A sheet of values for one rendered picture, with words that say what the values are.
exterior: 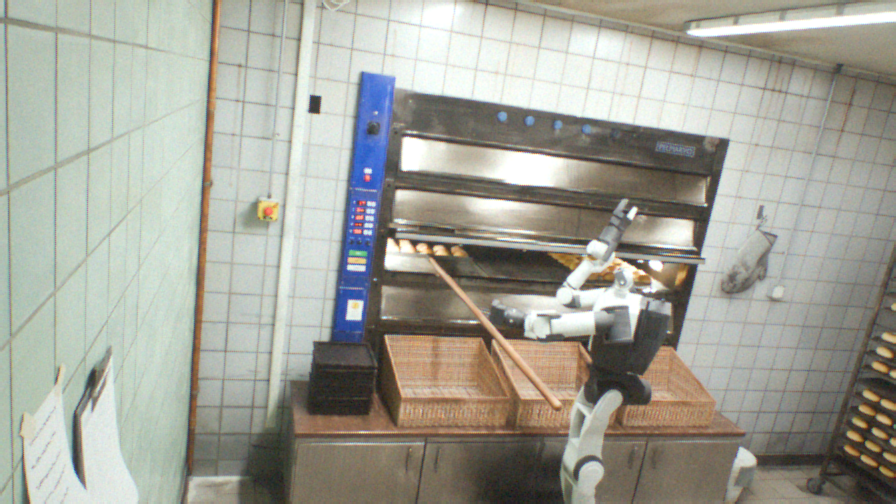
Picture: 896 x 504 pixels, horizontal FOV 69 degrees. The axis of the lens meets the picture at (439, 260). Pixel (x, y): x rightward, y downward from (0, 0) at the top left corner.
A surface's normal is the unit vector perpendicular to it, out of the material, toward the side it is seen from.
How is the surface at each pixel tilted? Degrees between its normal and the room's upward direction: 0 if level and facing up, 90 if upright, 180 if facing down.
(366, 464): 90
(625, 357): 101
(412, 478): 90
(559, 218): 70
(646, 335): 90
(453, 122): 93
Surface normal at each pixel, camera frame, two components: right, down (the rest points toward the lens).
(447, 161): 0.29, -0.07
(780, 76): 0.25, 0.27
